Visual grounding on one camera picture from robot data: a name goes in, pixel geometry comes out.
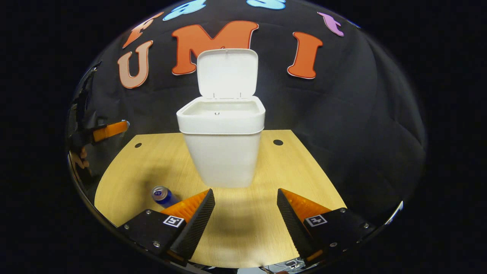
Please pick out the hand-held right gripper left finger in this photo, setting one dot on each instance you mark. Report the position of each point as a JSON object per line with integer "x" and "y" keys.
{"x": 199, "y": 222}

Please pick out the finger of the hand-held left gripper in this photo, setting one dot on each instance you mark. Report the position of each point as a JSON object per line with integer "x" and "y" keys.
{"x": 110, "y": 130}

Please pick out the blue pop can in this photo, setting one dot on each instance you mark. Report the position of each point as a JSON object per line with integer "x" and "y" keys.
{"x": 161, "y": 195}

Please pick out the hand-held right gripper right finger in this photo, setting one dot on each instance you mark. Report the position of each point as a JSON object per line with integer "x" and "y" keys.
{"x": 292, "y": 222}

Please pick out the wooden desktop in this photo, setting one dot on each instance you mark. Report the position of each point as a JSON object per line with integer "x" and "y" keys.
{"x": 243, "y": 228}

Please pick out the white desktop garbage bin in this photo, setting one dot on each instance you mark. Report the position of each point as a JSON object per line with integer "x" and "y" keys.
{"x": 224, "y": 152}

